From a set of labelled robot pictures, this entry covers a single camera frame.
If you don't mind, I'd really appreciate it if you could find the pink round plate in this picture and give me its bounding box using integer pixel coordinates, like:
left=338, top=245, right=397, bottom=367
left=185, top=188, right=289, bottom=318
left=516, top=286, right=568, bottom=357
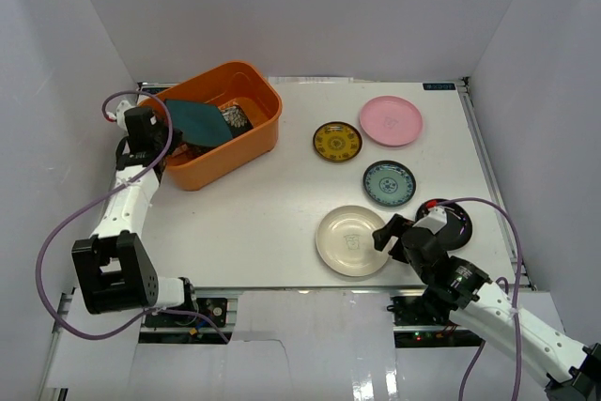
left=359, top=96, right=424, bottom=147

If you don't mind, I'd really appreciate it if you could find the black floral square plate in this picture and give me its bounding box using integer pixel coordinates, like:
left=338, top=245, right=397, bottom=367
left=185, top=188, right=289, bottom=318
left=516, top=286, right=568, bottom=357
left=220, top=103, right=254, bottom=138

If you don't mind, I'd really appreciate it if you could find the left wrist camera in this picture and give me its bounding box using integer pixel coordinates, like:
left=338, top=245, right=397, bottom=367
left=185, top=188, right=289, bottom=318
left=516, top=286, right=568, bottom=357
left=106, top=100, right=134, bottom=131

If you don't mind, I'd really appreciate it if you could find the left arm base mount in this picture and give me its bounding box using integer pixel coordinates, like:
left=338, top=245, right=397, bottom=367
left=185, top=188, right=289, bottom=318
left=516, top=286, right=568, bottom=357
left=139, top=298, right=232, bottom=345

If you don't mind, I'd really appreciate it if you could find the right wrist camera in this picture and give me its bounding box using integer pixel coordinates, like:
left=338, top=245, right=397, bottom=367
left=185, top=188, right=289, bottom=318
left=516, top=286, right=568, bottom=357
left=414, top=201, right=447, bottom=235

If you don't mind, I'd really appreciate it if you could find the blue floral round plate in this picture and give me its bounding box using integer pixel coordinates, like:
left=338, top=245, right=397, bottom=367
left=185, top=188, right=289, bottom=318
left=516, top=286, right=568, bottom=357
left=362, top=161, right=417, bottom=208

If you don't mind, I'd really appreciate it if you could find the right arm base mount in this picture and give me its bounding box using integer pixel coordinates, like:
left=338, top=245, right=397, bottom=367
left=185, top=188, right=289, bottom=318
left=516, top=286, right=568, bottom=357
left=387, top=296, right=483, bottom=349

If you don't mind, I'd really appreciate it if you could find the black round plate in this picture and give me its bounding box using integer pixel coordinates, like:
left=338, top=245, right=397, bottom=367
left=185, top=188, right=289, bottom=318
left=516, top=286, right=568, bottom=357
left=415, top=198, right=473, bottom=252

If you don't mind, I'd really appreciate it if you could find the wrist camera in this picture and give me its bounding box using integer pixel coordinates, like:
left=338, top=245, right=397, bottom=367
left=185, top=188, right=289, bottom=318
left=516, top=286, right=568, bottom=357
left=106, top=100, right=134, bottom=131
left=414, top=201, right=447, bottom=235

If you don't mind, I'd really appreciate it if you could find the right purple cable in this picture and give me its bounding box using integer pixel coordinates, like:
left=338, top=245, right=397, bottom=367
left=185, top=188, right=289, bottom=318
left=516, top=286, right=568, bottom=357
left=436, top=197, right=524, bottom=401

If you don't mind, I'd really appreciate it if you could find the yellow patterned round plate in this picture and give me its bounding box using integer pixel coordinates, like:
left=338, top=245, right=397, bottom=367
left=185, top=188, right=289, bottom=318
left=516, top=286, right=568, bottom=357
left=312, top=121, right=362, bottom=163

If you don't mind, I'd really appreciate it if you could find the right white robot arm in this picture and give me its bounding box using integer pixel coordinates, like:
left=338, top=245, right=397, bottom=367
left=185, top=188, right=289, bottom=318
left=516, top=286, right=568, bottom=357
left=372, top=208, right=600, bottom=400

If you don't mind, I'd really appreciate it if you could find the teal square plate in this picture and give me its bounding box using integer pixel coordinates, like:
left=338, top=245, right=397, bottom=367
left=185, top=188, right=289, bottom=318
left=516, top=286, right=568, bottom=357
left=166, top=100, right=233, bottom=147

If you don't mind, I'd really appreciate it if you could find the orange plastic bin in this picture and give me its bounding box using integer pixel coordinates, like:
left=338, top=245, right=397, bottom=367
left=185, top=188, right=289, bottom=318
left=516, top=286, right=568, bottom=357
left=158, top=61, right=283, bottom=191

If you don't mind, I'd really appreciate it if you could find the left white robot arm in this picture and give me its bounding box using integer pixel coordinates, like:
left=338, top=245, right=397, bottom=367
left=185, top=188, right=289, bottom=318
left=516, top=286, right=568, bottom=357
left=71, top=106, right=199, bottom=325

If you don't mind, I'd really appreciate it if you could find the cream white round plate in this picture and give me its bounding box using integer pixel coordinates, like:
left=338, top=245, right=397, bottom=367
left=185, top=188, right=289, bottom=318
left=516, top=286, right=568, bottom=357
left=316, top=205, right=389, bottom=278

